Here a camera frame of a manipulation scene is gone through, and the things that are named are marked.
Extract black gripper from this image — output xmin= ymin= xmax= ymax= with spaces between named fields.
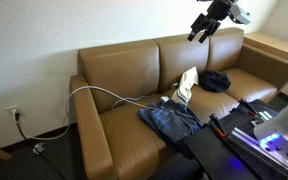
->
xmin=188 ymin=0 xmax=234 ymax=43

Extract blue jeans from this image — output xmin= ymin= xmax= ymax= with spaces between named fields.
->
xmin=138 ymin=100 xmax=203 ymax=143

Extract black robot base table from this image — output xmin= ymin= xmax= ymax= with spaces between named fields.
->
xmin=185 ymin=100 xmax=288 ymax=180

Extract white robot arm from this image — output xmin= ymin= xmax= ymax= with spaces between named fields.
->
xmin=188 ymin=0 xmax=288 ymax=149

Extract brown leather sofa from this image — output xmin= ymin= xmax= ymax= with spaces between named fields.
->
xmin=70 ymin=28 xmax=288 ymax=180

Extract white cloth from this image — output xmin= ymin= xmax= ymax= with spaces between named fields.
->
xmin=171 ymin=67 xmax=198 ymax=105

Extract black garment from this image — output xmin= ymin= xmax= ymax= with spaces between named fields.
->
xmin=199 ymin=71 xmax=231 ymax=93

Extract wooden side table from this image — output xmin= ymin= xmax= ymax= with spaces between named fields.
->
xmin=244 ymin=32 xmax=288 ymax=60

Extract white power adapter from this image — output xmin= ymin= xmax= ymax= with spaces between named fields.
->
xmin=160 ymin=96 xmax=169 ymax=102

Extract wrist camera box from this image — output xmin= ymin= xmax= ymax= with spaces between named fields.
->
xmin=230 ymin=5 xmax=250 ymax=25

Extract white charging cable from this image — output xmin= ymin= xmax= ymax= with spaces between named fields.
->
xmin=16 ymin=85 xmax=165 ymax=141

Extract aluminium mounting rail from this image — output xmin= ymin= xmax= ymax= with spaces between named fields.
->
xmin=229 ymin=127 xmax=288 ymax=178

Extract wall outlet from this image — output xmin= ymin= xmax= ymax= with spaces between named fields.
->
xmin=6 ymin=105 xmax=24 ymax=117

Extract black power cord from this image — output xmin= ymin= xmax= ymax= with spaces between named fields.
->
xmin=14 ymin=112 xmax=29 ymax=141

